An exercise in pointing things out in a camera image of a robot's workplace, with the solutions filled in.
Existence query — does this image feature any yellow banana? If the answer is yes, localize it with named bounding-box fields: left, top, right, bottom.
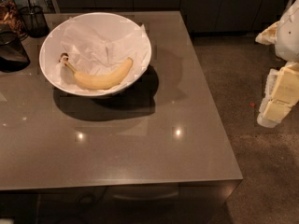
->
left=59, top=53, right=133, bottom=90

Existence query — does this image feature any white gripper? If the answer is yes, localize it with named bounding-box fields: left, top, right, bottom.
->
left=255, top=0, right=299, bottom=128

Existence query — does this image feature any black wire mesh cup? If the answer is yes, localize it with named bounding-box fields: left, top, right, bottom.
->
left=20, top=6, right=50, bottom=38

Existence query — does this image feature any white paper lining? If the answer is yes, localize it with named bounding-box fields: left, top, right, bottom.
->
left=61, top=22, right=150, bottom=91

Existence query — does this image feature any black round pot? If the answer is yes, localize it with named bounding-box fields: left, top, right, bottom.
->
left=0, top=31, right=30, bottom=72

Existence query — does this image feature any dark glass container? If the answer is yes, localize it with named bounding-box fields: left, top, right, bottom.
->
left=0, top=0, right=27, bottom=39

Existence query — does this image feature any white bowl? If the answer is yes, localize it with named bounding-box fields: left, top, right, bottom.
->
left=39, top=12, right=151, bottom=97

